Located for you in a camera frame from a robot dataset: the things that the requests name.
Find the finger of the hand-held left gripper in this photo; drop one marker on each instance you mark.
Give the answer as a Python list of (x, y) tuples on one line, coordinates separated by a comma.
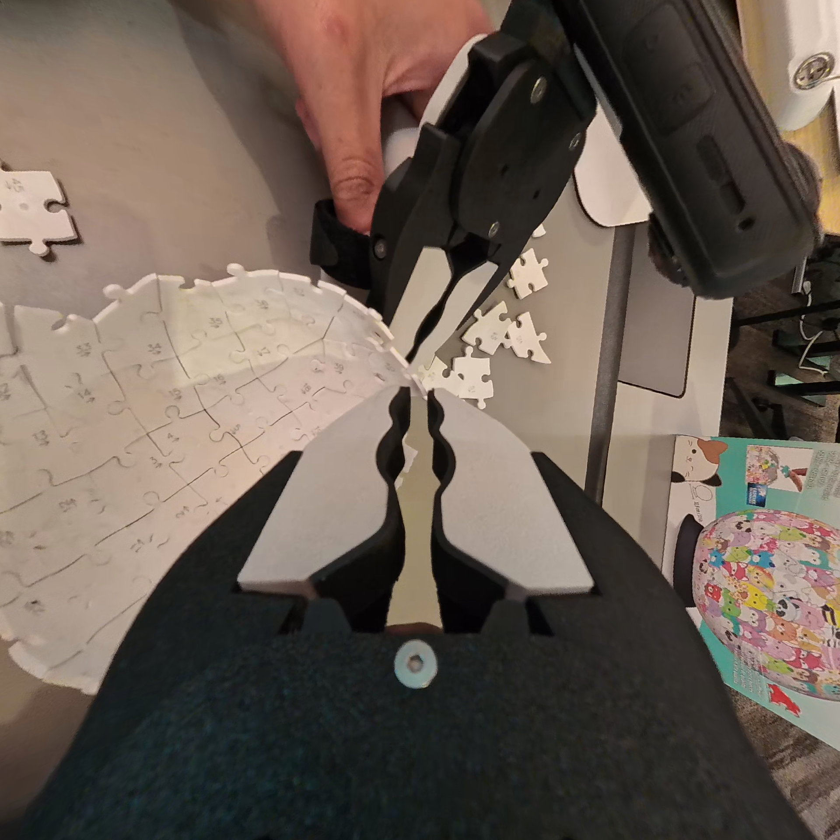
[(466, 295), (418, 289)]

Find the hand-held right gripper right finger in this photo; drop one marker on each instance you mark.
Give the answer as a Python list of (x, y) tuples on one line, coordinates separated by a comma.
[(512, 512)]

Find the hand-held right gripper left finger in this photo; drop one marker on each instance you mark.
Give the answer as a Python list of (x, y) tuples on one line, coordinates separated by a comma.
[(322, 512)]

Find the puzzle pieces group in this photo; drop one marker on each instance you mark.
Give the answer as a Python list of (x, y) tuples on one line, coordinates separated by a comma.
[(525, 335)]

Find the partly built white puzzle ball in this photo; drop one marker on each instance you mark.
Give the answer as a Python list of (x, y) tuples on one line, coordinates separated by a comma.
[(171, 433)]

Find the colourful puzzle ball box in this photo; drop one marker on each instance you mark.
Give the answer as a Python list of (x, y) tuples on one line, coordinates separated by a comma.
[(775, 578)]

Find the single white puzzle piece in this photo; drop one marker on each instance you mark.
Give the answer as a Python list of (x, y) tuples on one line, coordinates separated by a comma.
[(33, 210)]

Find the person's left hand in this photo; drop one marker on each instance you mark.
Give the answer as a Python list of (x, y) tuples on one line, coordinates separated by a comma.
[(368, 66)]

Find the wooden document board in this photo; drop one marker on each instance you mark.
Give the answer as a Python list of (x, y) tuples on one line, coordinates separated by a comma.
[(751, 33)]

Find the white clamp bar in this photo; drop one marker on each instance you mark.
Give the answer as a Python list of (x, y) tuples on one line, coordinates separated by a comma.
[(807, 66)]

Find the dark grey table flap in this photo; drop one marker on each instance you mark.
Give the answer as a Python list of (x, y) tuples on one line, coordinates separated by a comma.
[(656, 328)]

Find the black wheeled chair base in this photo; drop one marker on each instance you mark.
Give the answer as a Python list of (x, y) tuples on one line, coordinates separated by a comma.
[(801, 355)]

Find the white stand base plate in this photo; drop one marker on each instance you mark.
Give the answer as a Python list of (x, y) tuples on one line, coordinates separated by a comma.
[(610, 184)]

